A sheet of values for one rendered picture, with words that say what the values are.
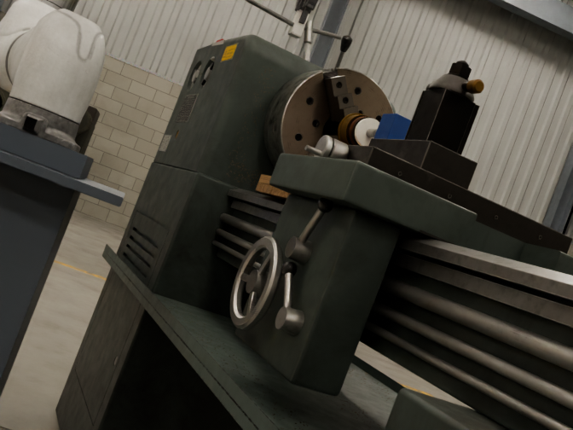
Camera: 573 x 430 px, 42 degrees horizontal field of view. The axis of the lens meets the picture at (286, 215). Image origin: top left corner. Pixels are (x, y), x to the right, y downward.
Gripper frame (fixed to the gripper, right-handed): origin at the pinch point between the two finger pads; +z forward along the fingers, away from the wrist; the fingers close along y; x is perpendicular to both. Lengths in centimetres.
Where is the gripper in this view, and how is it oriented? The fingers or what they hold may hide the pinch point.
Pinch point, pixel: (298, 24)
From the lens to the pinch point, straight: 209.6
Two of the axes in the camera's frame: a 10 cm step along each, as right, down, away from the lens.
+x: 8.6, 3.4, 3.8
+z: -3.6, 9.3, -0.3
